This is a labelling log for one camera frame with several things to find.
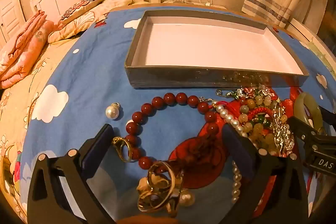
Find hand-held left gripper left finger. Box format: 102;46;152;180
28;124;116;224

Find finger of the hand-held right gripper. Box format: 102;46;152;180
287;116;320;141
318;105;336;133

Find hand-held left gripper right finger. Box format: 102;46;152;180
222;123;309;224

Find green jade bangle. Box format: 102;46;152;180
293;93;324;133

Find gold leaf brooch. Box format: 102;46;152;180
271;101;295;156

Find small gold ring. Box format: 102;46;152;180
112;137;133;163

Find white pearl necklace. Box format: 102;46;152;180
214;105;250;205

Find pearl pendant with silver cap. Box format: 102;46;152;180
105;102;121;120

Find red woven cord bracelet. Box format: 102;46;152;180
217;100;280;121

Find round pearl earring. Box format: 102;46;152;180
178;189;196;208

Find gold bangle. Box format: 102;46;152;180
136;161;184;217

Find dark red bead bracelet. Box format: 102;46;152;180
125;93;219;168

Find grey cardboard box tray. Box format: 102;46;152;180
124;10;310;89

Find blue cloud printed cloth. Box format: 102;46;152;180
21;5;332;224

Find white side cabinet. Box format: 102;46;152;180
286;21;336;75

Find yellow floral bedsheet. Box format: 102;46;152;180
0;38;79;222

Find folded pink quilt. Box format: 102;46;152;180
0;10;57;89

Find cream floral pillow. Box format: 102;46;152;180
48;0;133;44

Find embroidered round pillow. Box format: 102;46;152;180
60;0;108;25

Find white panel door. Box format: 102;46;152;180
0;0;21;49

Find yellow green bead bracelet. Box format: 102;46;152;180
238;95;279;157

